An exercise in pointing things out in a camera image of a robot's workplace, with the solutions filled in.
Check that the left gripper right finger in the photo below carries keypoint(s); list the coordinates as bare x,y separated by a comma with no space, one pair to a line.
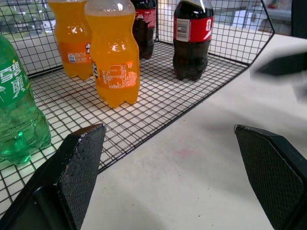
271,172

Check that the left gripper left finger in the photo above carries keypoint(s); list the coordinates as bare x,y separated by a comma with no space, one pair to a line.
72,172

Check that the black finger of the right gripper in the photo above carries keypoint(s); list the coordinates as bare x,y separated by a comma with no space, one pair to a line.
285,65

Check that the dark upright background object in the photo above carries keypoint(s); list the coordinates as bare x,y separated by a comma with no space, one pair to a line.
299,16

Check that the green lemon-lime soda bottle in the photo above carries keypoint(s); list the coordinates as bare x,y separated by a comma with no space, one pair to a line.
16,115

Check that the cola bottle red label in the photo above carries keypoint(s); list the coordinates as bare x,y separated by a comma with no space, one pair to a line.
192,52
145,36

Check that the orange soda bottle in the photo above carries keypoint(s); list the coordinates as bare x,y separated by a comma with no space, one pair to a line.
72,48
115,60

